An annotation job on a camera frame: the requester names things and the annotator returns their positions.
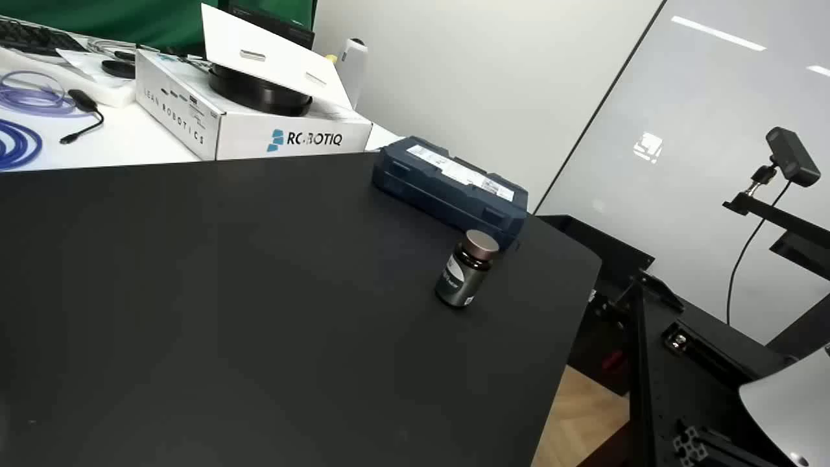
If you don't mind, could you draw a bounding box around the black adapter with cable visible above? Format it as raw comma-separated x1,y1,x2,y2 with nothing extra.
56,85,108,147

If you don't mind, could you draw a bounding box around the white cylindrical bottle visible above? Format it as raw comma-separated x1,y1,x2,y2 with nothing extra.
338,35,372,98

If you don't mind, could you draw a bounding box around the black camera on stand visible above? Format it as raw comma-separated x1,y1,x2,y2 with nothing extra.
763,124,822,190

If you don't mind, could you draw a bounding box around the black round device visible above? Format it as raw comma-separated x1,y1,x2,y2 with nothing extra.
207,63,316,118

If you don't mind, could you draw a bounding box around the coiled light blue cable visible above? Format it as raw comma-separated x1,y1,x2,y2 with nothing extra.
0,68,78,116

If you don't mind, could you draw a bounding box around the blue plastic case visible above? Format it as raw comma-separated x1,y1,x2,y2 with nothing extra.
372,133,531,248

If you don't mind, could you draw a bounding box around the white paper sheet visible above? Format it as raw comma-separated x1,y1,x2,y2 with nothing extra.
54,43,139,85

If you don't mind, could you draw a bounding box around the black metal frame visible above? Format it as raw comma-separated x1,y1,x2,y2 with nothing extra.
539,212,830,467

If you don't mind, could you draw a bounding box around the black camera cable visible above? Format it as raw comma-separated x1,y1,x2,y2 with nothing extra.
724,164,794,330

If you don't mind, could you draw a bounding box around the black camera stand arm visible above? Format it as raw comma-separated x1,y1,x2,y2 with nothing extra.
722,190,830,279

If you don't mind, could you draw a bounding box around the white Robotiq cardboard box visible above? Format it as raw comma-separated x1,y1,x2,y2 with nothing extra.
133,46,377,164

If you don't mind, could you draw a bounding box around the white cardboard box lid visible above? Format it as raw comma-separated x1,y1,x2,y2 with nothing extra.
199,0,355,115

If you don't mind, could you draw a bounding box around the coiled dark blue cable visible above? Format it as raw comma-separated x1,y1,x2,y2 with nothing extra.
0,116,46,170

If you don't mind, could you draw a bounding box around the dark bottle with brown cap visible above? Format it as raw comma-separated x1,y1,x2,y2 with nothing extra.
434,227,503,313

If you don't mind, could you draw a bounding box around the green cloth backdrop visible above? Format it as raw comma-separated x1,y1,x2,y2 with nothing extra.
0,0,318,55

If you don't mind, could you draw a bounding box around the black keyboard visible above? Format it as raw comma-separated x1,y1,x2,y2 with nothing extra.
0,16,89,60

